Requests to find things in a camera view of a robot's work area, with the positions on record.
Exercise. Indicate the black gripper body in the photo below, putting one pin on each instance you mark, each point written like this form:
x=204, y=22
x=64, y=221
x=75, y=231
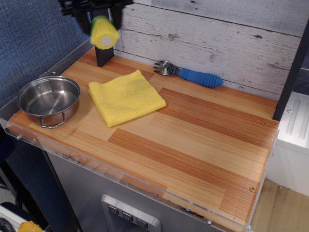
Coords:
x=74, y=7

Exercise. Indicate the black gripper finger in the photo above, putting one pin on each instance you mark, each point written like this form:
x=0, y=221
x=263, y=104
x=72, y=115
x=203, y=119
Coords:
x=83, y=21
x=117, y=16

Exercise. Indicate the green and yellow toy corn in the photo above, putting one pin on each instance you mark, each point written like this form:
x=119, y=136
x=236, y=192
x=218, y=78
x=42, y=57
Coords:
x=103, y=34

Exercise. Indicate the stainless steel pot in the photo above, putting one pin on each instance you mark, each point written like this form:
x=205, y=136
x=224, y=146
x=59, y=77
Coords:
x=50, y=100

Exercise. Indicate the yellow folded cloth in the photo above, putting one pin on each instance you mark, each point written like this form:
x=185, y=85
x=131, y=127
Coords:
x=125, y=98

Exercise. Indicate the clear acrylic table guard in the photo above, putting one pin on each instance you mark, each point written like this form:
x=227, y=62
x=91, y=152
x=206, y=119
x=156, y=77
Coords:
x=209, y=167

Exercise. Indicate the silver button control panel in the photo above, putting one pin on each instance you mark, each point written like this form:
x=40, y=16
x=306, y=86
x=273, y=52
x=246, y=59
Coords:
x=115, y=207

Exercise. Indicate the yellow object bottom left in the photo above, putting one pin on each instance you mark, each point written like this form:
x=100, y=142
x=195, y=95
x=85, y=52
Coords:
x=29, y=226

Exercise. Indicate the white cabinet at right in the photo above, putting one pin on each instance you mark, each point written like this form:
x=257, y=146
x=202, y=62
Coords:
x=288, y=165

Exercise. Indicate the black vertical post left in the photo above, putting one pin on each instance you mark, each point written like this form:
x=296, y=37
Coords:
x=103, y=56

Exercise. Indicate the blue handled metal spork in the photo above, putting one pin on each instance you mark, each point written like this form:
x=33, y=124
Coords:
x=204, y=79

